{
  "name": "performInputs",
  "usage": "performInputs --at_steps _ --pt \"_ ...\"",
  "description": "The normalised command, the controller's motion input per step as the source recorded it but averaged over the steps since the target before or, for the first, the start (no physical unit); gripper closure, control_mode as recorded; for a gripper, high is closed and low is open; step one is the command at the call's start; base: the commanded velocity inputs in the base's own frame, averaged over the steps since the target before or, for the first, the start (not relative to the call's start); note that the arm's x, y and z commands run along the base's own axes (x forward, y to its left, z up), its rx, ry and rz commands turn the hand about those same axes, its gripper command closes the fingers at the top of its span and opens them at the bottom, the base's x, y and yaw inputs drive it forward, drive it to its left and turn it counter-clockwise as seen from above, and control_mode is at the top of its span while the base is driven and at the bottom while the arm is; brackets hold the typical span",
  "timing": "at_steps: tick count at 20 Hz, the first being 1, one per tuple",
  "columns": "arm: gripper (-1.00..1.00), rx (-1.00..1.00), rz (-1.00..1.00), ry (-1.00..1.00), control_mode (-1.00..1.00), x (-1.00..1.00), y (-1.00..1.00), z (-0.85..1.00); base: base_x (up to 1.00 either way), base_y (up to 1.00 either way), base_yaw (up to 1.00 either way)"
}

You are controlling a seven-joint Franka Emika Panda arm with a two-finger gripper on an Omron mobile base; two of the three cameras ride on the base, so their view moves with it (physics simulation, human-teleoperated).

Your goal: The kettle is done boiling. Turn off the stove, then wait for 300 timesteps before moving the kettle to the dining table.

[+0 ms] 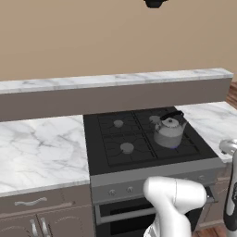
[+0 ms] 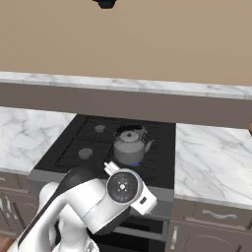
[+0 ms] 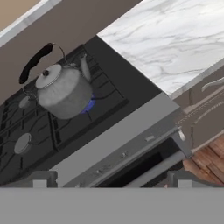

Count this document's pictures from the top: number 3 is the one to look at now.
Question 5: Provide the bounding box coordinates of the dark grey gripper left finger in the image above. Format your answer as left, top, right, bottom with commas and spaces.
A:
2, 170, 59, 188

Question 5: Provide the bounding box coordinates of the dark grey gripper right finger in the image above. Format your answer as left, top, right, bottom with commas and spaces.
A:
166, 170, 224, 188

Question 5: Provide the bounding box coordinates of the black gas hob stove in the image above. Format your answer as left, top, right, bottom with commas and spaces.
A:
0, 35, 193, 188

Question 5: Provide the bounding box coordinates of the black oven door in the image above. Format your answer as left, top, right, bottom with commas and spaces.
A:
95, 137, 186, 188

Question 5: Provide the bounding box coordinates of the brown cupboard door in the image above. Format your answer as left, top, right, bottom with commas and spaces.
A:
177, 92, 224, 153

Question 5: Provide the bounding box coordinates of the brown drawer front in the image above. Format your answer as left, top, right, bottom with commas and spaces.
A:
172, 67, 224, 116

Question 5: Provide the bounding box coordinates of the grey oven door handle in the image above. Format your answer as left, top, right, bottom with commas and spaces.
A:
124, 150, 187, 188

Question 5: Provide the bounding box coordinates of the silver cupboard handle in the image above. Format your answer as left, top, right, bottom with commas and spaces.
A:
192, 100, 224, 126

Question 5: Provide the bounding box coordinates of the grey kettle with black handle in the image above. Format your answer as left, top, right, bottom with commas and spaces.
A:
18, 42, 95, 121

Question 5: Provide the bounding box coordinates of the silver drawer handle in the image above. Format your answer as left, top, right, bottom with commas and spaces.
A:
200, 76, 224, 93

